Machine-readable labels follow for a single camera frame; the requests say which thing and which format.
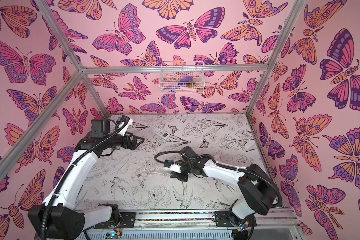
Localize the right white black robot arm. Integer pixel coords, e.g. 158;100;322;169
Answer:
164;147;283;220

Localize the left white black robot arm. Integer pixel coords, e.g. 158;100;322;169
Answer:
28;116;144;240

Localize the purple item in basket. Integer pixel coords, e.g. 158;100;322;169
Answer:
179;76;194;86

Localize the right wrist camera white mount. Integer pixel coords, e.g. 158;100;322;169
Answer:
164;160;183;174

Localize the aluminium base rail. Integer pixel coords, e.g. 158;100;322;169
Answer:
78;209;305;240

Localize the white wire basket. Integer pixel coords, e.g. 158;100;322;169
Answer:
158;61;206;95

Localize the right black corrugated cable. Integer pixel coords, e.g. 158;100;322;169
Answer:
153;150;283;208

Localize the black corrugated cable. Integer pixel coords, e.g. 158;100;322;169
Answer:
39;118;130;240
153;150;283;208

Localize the left black corrugated cable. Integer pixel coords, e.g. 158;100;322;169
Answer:
39;118;130;240

